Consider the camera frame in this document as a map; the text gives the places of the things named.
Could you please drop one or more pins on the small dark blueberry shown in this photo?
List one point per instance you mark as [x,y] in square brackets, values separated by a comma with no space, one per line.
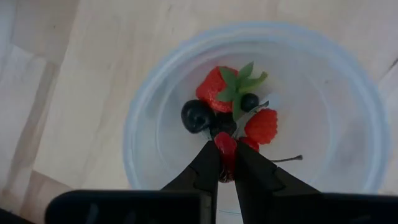
[249,102]

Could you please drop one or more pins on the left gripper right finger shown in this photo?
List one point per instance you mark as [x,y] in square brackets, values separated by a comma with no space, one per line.
[258,177]

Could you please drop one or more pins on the red raspberry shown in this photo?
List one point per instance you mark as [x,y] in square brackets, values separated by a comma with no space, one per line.
[262,126]
[226,146]

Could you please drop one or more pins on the clear plastic tupperware tub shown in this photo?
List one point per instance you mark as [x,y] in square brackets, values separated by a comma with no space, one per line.
[311,93]

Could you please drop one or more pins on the red strawberry green leaves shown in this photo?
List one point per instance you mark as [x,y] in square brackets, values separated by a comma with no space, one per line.
[211,90]

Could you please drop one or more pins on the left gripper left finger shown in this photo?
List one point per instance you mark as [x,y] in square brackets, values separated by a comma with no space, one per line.
[205,174]

